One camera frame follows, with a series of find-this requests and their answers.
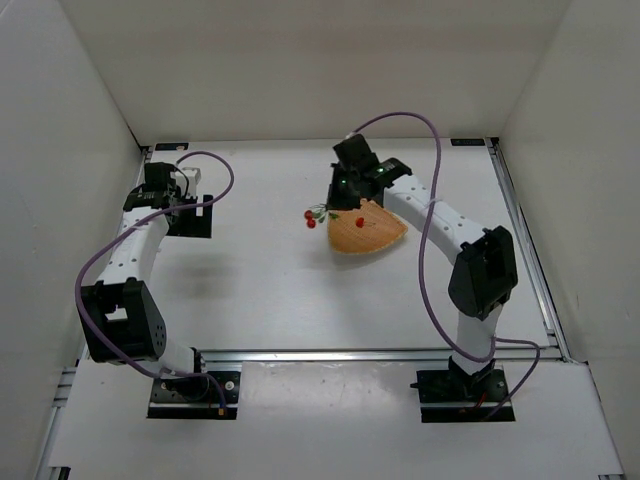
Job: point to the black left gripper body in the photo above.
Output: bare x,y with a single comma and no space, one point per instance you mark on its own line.
187,220

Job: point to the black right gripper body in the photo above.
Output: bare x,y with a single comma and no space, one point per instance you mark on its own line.
343,198

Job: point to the fake cherry cluster with leaves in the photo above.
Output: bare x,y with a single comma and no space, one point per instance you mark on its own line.
318,214

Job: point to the single fake cherry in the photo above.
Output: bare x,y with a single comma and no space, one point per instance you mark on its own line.
362,222

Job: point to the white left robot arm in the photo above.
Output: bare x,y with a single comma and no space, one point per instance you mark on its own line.
127,321

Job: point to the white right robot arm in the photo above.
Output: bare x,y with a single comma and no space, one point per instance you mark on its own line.
484,270

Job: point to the woven triangular fruit basket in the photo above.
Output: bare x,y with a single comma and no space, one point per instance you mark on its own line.
345,238

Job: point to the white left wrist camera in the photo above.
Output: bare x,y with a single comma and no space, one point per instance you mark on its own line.
187,180

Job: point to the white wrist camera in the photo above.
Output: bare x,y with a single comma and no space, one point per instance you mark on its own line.
350,135
187,180

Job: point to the black left corner bracket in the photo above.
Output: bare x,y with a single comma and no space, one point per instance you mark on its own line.
172,146

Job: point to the black corner bracket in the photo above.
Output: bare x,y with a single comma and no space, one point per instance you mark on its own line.
467,142
172,146

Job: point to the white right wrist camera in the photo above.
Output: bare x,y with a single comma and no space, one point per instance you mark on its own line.
350,135

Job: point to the black right corner bracket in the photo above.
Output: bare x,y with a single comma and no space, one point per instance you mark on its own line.
467,142

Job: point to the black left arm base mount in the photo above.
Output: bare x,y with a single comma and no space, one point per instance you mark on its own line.
195,399

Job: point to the right aluminium frame rail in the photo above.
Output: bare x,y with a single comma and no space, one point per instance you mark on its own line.
528,251

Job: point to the aluminium frame rail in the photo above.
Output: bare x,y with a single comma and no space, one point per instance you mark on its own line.
528,251
272,356
65,380

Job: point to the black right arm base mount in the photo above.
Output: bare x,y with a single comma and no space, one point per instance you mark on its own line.
445,398

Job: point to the front aluminium frame rail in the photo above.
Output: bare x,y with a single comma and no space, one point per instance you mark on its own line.
272,356

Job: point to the left aluminium frame rail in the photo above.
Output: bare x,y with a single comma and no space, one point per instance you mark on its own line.
65,380

